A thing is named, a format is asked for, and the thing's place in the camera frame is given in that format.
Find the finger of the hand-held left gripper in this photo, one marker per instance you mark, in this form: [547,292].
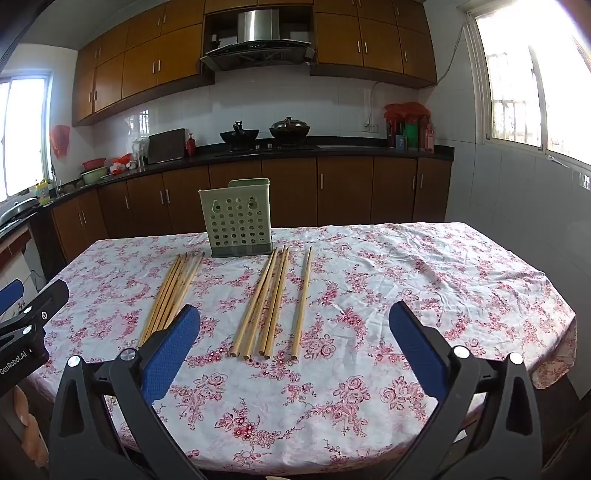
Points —
[48,304]
[11,297]

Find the brown base cabinets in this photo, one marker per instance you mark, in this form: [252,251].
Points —
[346,189]

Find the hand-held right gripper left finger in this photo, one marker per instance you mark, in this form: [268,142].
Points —
[171,350]

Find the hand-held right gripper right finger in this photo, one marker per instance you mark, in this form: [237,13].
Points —
[415,341]

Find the wall outlet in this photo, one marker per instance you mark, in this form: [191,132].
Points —
[371,128]

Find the red and white bag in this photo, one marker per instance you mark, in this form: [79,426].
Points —
[121,164]

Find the hanging red plastic bag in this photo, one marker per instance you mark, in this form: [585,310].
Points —
[60,141]

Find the open black wok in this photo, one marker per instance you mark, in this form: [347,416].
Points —
[239,134]

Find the black wok with lid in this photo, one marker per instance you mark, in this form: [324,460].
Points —
[289,129]

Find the large kitchen window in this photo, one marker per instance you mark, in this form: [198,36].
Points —
[521,83]

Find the glass jar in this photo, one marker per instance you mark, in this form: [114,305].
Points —
[140,152]

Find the long brown wall cabinets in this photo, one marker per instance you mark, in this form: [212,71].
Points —
[138,64]

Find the kitchen faucet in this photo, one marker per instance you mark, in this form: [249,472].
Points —
[55,180]

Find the small kitchen window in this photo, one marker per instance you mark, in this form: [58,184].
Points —
[25,134]

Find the gas stove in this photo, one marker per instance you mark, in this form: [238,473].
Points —
[272,146]

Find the red bottle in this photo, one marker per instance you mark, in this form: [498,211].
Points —
[190,145]

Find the green perforated chopstick holder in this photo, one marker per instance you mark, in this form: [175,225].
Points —
[235,221]

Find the condiment rack with red bag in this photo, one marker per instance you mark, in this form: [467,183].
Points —
[411,131]

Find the yellow dish soap bottle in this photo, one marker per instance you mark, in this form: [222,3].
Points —
[44,193]

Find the dark cutting board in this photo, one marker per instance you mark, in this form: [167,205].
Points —
[166,145]

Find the red basin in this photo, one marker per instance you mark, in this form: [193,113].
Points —
[93,164]

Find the steel range hood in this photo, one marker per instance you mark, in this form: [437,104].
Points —
[256,41]

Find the person's left hand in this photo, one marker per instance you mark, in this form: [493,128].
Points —
[27,429]

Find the red floral tablecloth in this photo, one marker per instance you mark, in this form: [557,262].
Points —
[369,286]

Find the black kitchen countertop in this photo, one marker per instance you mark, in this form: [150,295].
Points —
[351,151]

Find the short brown wall cabinets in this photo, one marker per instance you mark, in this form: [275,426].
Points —
[374,41]

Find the green basin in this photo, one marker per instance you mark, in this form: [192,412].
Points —
[94,176]

